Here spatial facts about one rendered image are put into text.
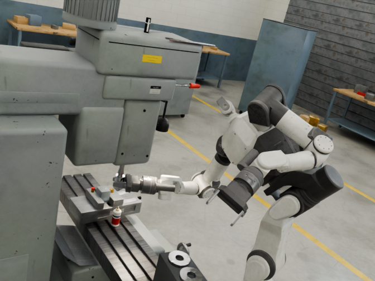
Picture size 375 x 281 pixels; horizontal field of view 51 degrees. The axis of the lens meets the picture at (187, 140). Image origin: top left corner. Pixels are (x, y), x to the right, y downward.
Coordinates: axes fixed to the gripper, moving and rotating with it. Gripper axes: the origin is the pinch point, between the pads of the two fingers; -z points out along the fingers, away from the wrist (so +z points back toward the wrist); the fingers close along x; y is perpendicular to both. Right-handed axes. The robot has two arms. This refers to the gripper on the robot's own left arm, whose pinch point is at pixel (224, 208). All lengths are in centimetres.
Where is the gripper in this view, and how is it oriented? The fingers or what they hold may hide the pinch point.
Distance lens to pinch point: 133.1
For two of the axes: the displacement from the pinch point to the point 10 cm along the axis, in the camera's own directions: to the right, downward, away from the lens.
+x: -7.4, -6.4, 2.1
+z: 6.4, -5.7, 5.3
